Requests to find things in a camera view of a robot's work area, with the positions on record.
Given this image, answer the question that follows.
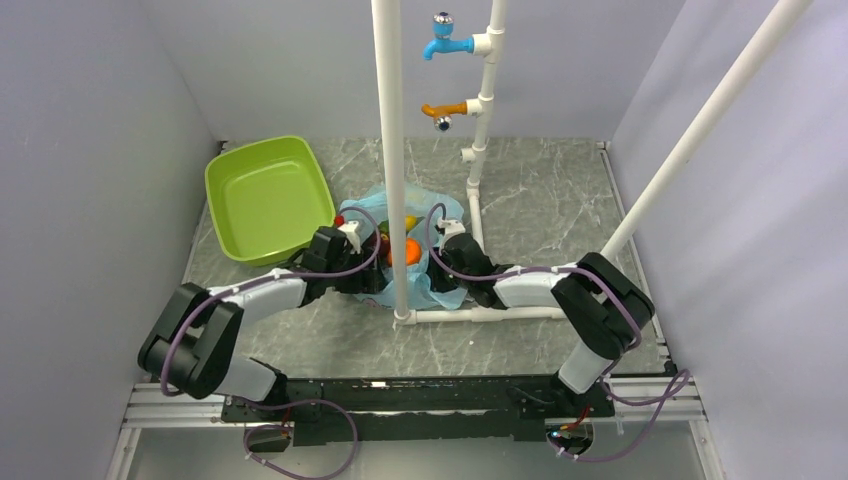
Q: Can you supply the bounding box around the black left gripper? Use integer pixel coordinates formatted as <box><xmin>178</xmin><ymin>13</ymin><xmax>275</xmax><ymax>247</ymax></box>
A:
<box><xmin>325</xmin><ymin>246</ymin><xmax>388</xmax><ymax>294</ymax></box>

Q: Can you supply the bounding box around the light blue printed plastic bag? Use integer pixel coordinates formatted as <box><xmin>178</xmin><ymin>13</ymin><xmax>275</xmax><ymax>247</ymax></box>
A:
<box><xmin>340</xmin><ymin>184</ymin><xmax>467</xmax><ymax>310</ymax></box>

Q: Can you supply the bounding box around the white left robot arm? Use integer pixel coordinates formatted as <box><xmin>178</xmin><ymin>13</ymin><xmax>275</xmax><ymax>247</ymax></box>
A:
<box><xmin>137</xmin><ymin>220</ymin><xmax>386</xmax><ymax>420</ymax></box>

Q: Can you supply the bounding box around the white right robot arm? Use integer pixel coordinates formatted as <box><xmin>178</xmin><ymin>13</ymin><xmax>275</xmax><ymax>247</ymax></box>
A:
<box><xmin>428</xmin><ymin>233</ymin><xmax>655</xmax><ymax>415</ymax></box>

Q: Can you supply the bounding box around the orange fake orange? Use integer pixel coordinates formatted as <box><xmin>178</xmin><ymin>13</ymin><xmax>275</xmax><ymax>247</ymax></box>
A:
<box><xmin>386</xmin><ymin>237</ymin><xmax>423</xmax><ymax>267</ymax></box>

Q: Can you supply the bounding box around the dark red fake apple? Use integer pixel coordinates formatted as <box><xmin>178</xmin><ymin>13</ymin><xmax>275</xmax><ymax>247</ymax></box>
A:
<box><xmin>375</xmin><ymin>233</ymin><xmax>391</xmax><ymax>259</ymax></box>

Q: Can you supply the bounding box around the lime green plastic basin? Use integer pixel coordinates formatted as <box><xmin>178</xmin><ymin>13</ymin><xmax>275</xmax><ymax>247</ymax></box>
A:
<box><xmin>204</xmin><ymin>136</ymin><xmax>336</xmax><ymax>267</ymax></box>

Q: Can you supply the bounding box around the orange plastic faucet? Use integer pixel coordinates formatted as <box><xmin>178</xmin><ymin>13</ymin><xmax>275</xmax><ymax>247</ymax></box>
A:
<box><xmin>421</xmin><ymin>102</ymin><xmax>468</xmax><ymax>132</ymax></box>

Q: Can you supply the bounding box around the blue plastic faucet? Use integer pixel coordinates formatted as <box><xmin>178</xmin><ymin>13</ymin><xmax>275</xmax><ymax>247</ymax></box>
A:
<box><xmin>422</xmin><ymin>11</ymin><xmax>474</xmax><ymax>61</ymax></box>

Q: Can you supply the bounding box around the white diagonal pole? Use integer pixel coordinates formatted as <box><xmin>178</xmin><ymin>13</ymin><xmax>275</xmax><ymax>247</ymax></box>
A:
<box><xmin>601</xmin><ymin>0</ymin><xmax>811</xmax><ymax>260</ymax></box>

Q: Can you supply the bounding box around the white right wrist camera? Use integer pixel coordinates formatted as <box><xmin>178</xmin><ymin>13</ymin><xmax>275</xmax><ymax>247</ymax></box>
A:
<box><xmin>436</xmin><ymin>218</ymin><xmax>466</xmax><ymax>249</ymax></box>

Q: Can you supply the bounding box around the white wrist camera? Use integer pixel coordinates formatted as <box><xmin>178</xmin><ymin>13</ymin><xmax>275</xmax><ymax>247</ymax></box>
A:
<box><xmin>436</xmin><ymin>218</ymin><xmax>466</xmax><ymax>249</ymax></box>
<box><xmin>334</xmin><ymin>215</ymin><xmax>362</xmax><ymax>254</ymax></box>

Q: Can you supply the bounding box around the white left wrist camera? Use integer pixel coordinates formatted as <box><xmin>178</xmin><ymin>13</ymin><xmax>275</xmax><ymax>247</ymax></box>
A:
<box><xmin>334</xmin><ymin>215</ymin><xmax>362</xmax><ymax>254</ymax></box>

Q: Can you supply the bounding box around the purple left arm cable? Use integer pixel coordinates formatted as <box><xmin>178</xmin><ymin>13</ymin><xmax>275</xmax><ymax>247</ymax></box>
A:
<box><xmin>158</xmin><ymin>205</ymin><xmax>384</xmax><ymax>480</ymax></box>

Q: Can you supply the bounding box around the white PVC pipe frame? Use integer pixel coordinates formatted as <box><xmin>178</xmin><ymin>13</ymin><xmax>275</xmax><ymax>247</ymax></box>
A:
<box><xmin>369</xmin><ymin>0</ymin><xmax>568</xmax><ymax>325</ymax></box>

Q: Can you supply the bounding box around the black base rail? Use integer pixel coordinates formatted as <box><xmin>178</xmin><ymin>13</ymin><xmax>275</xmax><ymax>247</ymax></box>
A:
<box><xmin>221</xmin><ymin>374</ymin><xmax>615</xmax><ymax>447</ymax></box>

